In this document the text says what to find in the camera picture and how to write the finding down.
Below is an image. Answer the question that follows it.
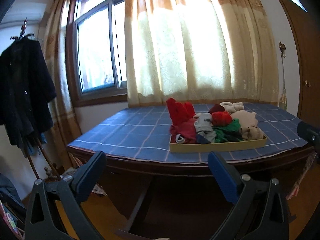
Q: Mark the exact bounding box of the bright red underwear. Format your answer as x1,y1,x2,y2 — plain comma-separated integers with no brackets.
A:
166,98,196,125

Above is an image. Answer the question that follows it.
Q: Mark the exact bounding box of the yellow cardboard tray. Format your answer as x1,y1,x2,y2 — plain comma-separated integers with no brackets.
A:
169,127,268,153

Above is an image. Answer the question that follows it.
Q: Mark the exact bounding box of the maroon underwear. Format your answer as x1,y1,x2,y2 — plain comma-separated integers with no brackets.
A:
209,104,225,114

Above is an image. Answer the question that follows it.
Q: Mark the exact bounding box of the dark red underwear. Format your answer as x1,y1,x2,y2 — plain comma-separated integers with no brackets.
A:
170,119,198,144

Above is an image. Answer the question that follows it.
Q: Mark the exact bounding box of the cream lace curtain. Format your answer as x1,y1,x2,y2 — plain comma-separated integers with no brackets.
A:
124,0,279,108

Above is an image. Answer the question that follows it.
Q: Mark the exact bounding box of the dark coat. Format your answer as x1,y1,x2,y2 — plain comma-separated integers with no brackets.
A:
0,39,57,147

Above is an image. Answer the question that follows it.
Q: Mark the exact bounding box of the large beige underwear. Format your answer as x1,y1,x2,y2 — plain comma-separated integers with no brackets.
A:
230,110,258,130

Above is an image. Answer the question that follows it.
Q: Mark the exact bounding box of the wooden door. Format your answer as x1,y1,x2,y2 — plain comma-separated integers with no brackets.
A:
275,0,320,123

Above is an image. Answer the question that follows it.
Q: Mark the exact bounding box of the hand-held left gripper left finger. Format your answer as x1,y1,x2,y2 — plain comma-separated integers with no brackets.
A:
24,151,107,240

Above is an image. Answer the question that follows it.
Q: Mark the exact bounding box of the patterned side curtain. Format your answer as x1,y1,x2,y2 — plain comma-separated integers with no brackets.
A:
41,0,83,170

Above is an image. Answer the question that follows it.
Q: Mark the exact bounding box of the white air conditioner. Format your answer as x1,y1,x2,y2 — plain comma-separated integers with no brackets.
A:
0,4,48,27

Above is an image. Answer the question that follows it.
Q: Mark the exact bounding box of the dark wooden desk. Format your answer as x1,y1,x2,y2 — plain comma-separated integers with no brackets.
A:
66,145,315,233

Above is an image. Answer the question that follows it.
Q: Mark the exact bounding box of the floral pink cloth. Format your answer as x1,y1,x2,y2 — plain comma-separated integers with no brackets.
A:
286,152,317,200

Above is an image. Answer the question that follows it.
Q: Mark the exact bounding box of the green black striped underwear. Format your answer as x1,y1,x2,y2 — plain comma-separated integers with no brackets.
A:
212,118,244,143

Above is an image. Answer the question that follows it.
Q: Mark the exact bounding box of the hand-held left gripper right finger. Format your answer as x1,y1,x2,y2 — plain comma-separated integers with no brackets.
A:
207,151,290,240

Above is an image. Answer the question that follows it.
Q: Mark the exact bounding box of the wooden framed window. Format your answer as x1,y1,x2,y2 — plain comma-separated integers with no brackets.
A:
65,0,129,107

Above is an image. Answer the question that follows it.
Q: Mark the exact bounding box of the blue checked tablecloth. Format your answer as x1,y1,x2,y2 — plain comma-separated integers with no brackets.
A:
67,102,309,164

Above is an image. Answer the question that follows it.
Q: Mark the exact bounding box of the wooden coat rack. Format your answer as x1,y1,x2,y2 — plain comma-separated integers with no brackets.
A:
10,17,63,180

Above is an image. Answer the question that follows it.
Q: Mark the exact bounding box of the teal garment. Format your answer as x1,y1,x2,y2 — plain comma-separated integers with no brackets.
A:
24,132,48,158

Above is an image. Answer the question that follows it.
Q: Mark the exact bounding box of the colourful patterned fabric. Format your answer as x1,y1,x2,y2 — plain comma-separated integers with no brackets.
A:
0,200,18,233

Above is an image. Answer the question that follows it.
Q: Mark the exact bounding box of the small beige underwear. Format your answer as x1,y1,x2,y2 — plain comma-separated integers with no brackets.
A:
220,101,245,114

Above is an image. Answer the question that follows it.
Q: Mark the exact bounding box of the denim clothes pile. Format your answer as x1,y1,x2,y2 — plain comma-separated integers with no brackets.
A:
0,172,25,210

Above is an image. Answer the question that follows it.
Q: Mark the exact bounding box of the tan underwear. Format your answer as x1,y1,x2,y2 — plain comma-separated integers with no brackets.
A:
240,126,265,141

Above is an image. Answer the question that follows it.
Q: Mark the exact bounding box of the orange red underwear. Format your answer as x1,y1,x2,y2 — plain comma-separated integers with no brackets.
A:
211,111,233,127

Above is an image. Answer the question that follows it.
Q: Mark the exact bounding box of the grey blue underwear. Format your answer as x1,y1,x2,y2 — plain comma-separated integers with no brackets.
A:
194,112,217,144

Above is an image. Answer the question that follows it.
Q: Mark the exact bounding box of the checked cloth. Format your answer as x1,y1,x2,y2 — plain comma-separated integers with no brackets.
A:
91,181,108,196

